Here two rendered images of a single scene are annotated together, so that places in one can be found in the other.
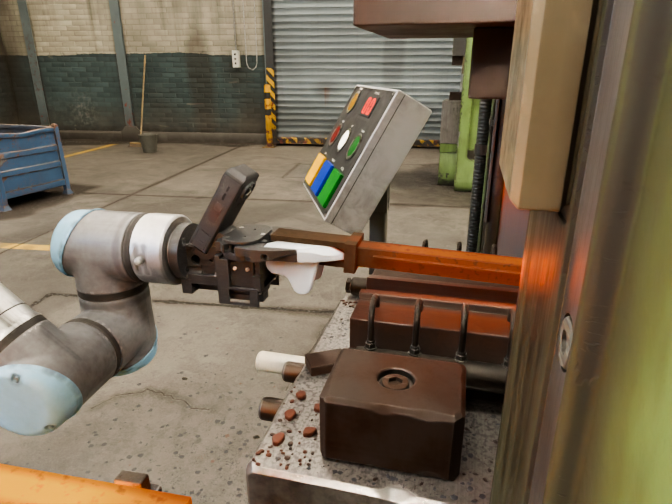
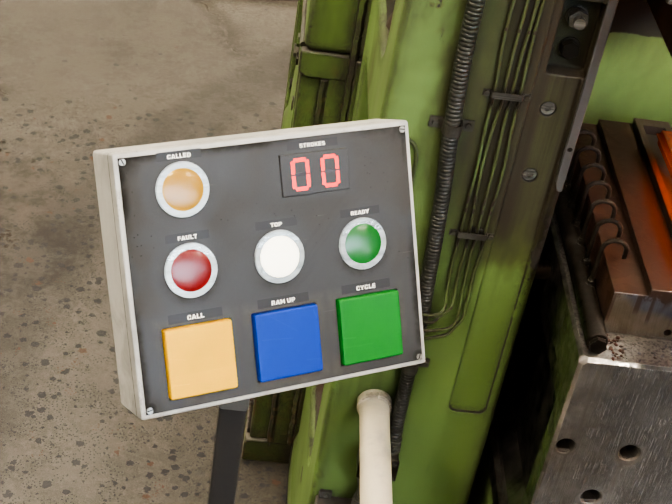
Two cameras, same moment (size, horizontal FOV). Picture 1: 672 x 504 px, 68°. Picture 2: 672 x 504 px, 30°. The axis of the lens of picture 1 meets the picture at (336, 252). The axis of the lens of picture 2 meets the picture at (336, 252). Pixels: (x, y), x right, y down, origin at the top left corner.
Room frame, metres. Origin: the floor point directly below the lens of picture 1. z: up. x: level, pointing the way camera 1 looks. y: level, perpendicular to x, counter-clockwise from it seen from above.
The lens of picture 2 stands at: (1.42, 1.02, 1.89)
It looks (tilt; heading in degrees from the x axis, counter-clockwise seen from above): 36 degrees down; 250
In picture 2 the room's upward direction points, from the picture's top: 10 degrees clockwise
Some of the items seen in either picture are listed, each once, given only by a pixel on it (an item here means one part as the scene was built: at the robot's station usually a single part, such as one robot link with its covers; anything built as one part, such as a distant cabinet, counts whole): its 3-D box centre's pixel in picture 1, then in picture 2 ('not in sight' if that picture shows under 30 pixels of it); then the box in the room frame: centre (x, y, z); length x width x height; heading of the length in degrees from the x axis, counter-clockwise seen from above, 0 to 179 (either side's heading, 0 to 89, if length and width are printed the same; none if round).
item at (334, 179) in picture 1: (331, 188); (368, 326); (1.01, 0.01, 1.01); 0.07 x 0.05 x 0.07; 11
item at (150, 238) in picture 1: (167, 249); not in sight; (0.60, 0.22, 1.02); 0.10 x 0.05 x 0.09; 166
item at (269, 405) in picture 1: (278, 410); not in sight; (0.47, 0.07, 0.87); 0.04 x 0.03 x 0.03; 76
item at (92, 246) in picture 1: (110, 246); not in sight; (0.62, 0.30, 1.01); 0.12 x 0.09 x 0.10; 76
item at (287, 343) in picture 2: (323, 178); (286, 342); (1.10, 0.03, 1.01); 0.07 x 0.05 x 0.07; 11
